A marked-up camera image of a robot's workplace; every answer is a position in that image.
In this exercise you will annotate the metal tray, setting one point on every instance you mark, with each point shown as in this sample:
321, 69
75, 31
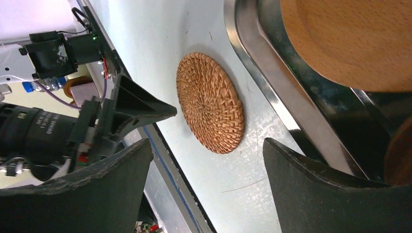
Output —
345, 128

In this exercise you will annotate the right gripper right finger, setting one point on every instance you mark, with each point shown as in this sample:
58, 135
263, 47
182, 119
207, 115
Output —
311, 197

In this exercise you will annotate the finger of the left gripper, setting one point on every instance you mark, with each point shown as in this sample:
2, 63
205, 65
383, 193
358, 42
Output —
130, 107

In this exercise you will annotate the dark wood coaster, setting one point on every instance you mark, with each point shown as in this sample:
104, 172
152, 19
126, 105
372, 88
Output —
398, 158

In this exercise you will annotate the woven coaster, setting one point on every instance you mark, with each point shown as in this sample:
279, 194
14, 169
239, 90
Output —
209, 103

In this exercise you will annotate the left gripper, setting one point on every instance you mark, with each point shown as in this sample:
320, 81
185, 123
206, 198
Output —
41, 142

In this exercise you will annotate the light wood coaster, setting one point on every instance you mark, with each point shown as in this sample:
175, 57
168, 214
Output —
363, 44

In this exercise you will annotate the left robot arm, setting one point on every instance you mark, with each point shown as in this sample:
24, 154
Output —
53, 55

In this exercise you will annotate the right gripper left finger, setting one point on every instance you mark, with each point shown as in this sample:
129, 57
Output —
101, 198

